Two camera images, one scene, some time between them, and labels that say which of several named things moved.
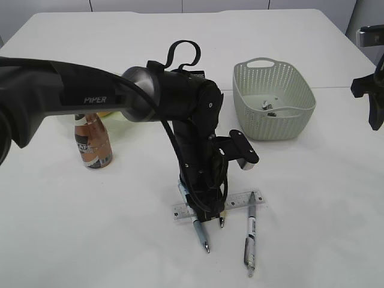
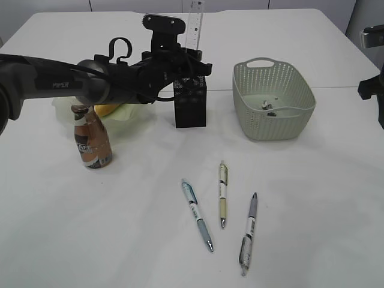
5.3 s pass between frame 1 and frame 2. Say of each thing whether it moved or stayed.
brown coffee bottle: stayed
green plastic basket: stayed
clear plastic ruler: moved
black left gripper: moved
